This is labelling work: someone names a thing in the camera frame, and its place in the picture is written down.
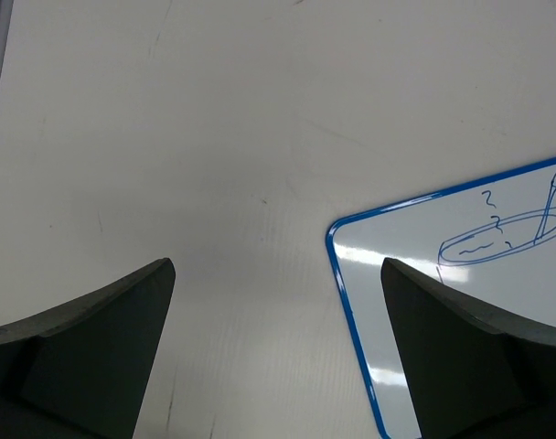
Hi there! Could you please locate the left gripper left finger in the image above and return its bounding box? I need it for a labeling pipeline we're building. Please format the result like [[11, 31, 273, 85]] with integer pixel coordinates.
[[0, 258, 176, 438]]

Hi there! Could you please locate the blue-framed small whiteboard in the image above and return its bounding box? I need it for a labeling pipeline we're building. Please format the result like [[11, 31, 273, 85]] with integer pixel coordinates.
[[326, 157, 556, 438]]

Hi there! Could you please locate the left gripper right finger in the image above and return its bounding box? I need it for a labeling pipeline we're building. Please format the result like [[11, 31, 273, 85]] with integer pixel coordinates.
[[380, 258, 556, 438]]

